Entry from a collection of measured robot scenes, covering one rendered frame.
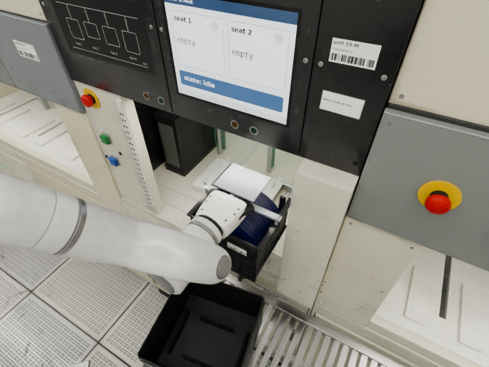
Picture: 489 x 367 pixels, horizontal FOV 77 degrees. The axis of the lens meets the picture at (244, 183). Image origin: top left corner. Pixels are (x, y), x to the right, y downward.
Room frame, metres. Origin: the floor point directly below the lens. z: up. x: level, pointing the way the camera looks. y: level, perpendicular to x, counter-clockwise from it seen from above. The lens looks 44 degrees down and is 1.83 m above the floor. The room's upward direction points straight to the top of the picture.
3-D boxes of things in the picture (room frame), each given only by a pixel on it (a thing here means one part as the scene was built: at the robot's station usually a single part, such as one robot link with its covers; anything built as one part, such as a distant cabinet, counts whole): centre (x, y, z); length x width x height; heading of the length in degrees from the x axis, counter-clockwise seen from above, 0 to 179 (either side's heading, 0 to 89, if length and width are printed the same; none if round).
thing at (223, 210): (0.48, 0.06, 1.25); 0.11 x 0.10 x 0.07; 150
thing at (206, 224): (0.43, 0.09, 1.25); 0.09 x 0.03 x 0.08; 60
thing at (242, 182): (0.58, 0.01, 1.11); 0.24 x 0.20 x 0.32; 60
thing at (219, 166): (0.98, 0.09, 0.89); 0.22 x 0.21 x 0.04; 150
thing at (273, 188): (0.85, -0.15, 0.89); 0.22 x 0.21 x 0.04; 150
